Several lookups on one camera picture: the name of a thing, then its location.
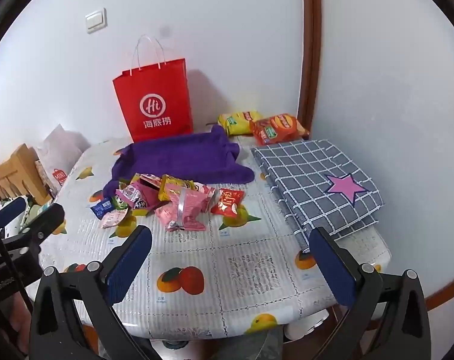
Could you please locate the small red packet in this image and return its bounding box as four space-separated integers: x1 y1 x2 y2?
211 188 246 216

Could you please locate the large pink torn packet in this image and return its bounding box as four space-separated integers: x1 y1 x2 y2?
154 185 218 232

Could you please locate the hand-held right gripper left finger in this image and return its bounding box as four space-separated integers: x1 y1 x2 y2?
29 225 164 360

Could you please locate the yellow chips bag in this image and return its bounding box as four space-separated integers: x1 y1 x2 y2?
217 109 263 137

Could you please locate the purple towel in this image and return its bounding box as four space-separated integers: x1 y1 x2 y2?
103 125 256 196

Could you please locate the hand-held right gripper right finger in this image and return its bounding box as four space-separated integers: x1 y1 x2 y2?
309 227 432 360

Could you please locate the white dotted cloth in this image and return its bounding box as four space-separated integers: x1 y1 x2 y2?
0 195 38 237

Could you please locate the orange-red chips bag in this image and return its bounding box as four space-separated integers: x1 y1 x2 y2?
250 112 310 147

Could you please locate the brown wooden door frame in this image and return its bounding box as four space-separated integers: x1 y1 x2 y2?
296 0 322 141

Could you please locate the grey checked cloth pink star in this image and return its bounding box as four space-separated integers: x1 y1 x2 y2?
250 139 385 254

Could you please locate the green nut packet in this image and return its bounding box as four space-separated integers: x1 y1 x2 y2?
110 191 130 211

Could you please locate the pile of mixed snack packets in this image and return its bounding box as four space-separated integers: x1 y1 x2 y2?
90 172 246 233

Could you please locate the light wooden furniture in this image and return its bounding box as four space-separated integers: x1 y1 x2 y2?
0 143 53 207

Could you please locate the yellow zigzag-edged packet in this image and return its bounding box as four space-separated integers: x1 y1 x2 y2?
158 174 195 201

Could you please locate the fruit print tablecloth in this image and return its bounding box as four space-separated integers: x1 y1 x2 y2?
37 135 393 342

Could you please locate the person's left hand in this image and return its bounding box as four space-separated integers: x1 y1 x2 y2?
2 292 34 357

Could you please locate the blue cookie packet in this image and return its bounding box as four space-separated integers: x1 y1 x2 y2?
90 198 115 218

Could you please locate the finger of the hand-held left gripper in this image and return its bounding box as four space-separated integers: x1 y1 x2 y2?
0 197 27 229
20 202 66 248

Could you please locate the white plastic object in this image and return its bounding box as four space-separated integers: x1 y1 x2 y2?
283 309 329 342

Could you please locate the bright pink packet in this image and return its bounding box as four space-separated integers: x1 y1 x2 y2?
127 180 162 211

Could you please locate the pale pink peach packet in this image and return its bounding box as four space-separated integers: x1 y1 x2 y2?
99 210 130 229

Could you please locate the red paper bag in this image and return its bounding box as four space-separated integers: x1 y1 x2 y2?
112 34 194 144

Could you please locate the white wall switch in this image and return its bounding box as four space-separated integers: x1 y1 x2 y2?
85 7 108 34

